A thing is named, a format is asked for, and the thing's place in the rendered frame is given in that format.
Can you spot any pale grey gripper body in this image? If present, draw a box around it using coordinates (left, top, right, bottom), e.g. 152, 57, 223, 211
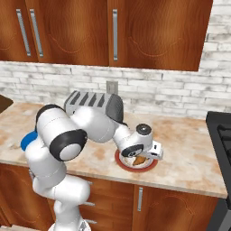
141, 151, 164, 162

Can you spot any orange brown pastry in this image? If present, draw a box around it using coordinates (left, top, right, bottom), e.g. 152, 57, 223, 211
133, 154, 147, 167

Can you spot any red rimmed white plate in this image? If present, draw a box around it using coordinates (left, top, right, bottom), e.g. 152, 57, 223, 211
114, 148, 159, 173

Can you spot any wooden drawer front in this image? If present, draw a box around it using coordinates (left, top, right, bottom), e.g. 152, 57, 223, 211
80, 212, 134, 231
79, 192, 134, 217
77, 175, 135, 197

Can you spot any wooden base cupboard door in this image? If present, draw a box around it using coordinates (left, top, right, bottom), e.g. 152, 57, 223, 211
131, 184, 219, 231
0, 162, 56, 231

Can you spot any grey toaster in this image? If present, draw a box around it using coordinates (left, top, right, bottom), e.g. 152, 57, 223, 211
63, 89, 129, 126

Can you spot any black stove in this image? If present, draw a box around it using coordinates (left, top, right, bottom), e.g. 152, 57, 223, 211
205, 110, 231, 231

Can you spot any blue round plate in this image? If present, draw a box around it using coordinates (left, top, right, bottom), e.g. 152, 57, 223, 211
20, 130, 39, 152

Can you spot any dark brown board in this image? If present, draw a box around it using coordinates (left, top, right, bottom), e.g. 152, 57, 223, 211
0, 94, 14, 115

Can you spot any silver base cupboard handle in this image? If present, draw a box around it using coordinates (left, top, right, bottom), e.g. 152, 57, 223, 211
137, 186, 144, 212

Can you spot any grey wall socket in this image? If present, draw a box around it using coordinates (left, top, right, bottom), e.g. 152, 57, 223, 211
106, 79, 119, 95

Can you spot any wide wooden wall cupboard door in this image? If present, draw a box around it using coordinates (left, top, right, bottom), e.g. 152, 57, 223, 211
106, 0, 214, 72

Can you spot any silver wall cupboard handle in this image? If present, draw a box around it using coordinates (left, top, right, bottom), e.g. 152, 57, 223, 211
112, 8, 119, 62
29, 8, 44, 59
15, 8, 32, 58

